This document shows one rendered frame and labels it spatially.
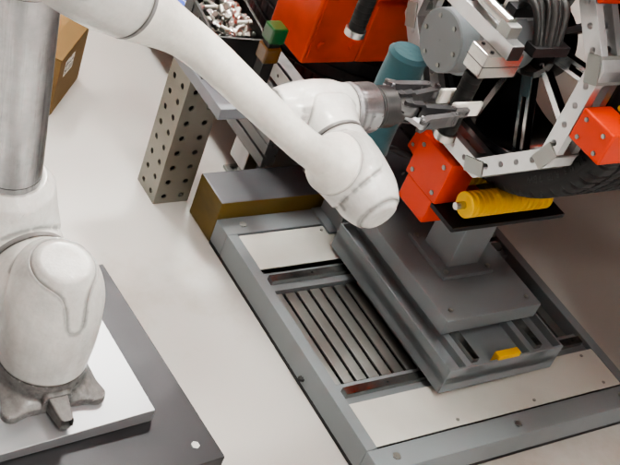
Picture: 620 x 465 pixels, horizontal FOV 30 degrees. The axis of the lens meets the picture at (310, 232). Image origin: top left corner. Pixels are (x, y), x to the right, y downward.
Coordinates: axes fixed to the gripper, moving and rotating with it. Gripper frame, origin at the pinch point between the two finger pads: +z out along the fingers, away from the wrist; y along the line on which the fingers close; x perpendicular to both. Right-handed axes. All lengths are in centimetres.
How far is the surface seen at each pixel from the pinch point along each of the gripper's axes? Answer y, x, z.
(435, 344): 3, -69, 26
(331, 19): -55, -19, 12
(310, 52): -55, -27, 9
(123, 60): -131, -83, 7
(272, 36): -49, -19, -8
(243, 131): -77, -68, 16
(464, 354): 9, -66, 30
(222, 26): -65, -27, -10
